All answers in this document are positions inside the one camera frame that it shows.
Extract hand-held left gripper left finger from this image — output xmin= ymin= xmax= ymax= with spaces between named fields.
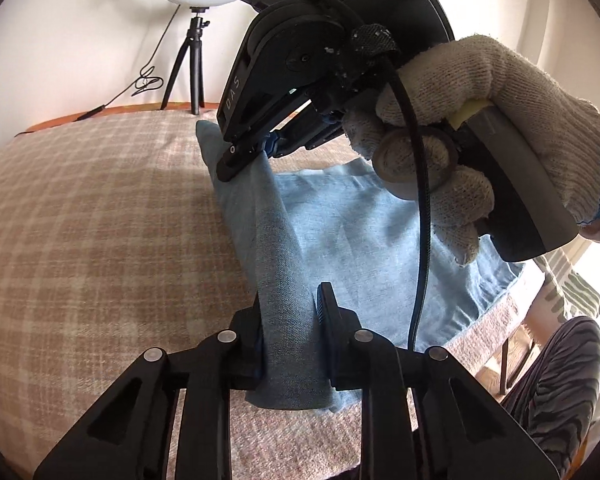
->
xmin=32 ymin=305 xmax=266 ymax=480

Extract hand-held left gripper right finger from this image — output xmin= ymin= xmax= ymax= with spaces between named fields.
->
xmin=316 ymin=282 xmax=561 ymax=480

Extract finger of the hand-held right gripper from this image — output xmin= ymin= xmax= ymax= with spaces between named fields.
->
xmin=272 ymin=95 xmax=348 ymax=158
xmin=215 ymin=130 xmax=281 ymax=182

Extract blue denim pants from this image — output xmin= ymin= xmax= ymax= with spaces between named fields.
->
xmin=195 ymin=120 xmax=526 ymax=413

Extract person's right hand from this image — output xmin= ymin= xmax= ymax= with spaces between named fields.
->
xmin=340 ymin=34 xmax=600 ymax=267

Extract black tripod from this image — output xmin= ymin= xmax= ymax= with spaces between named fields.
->
xmin=160 ymin=5 xmax=211 ymax=116

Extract beige plaid blanket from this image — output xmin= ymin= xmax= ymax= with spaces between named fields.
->
xmin=0 ymin=107 xmax=536 ymax=480

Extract patterned seat cushion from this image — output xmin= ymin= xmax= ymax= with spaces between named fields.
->
xmin=532 ymin=252 xmax=600 ymax=328

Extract zebra striped trouser leg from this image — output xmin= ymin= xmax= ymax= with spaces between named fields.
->
xmin=500 ymin=316 xmax=600 ymax=480

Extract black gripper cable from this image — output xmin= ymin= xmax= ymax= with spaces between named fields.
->
xmin=350 ymin=22 xmax=436 ymax=353

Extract black ring light cable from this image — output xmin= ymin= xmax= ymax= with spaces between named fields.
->
xmin=15 ymin=7 xmax=181 ymax=137

